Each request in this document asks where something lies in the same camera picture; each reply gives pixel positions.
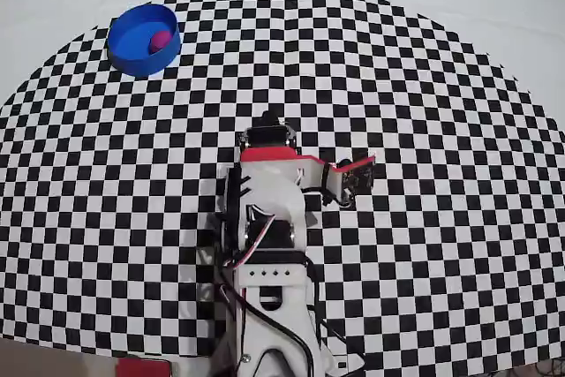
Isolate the white red gripper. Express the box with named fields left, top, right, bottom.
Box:
left=237, top=109, right=298, bottom=162

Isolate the pink faceted ball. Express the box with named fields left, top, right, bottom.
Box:
left=148, top=29, right=171, bottom=54

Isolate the blue round box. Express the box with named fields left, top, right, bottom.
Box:
left=107, top=3, right=183, bottom=79

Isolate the checkerboard printed white mat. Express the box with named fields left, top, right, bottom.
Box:
left=0, top=0, right=565, bottom=372

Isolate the red flat object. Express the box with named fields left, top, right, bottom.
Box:
left=115, top=358, right=173, bottom=377

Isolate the white red camera bracket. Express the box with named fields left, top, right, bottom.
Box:
left=296, top=153, right=377, bottom=189

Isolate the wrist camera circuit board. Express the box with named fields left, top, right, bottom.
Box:
left=338, top=157, right=377, bottom=210

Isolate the black camera cable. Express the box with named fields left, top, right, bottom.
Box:
left=218, top=255, right=368, bottom=377

